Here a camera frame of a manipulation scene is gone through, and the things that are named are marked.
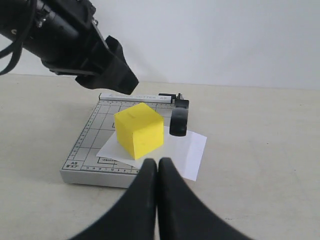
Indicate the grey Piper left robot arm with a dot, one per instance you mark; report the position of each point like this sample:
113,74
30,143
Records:
16,21

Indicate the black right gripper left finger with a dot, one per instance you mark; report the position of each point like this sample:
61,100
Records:
133,215

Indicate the grey paper cutter base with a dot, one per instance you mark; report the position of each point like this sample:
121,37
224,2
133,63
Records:
83,166

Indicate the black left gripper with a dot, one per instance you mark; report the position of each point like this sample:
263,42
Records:
66,39

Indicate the white paper sheet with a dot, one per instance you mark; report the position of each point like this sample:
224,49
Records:
186,152

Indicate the yellow foam cube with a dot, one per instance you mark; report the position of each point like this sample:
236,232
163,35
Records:
139,130

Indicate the black cutter blade lever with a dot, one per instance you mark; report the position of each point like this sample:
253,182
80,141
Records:
179,115

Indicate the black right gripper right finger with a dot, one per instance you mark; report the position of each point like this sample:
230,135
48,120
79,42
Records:
182,215

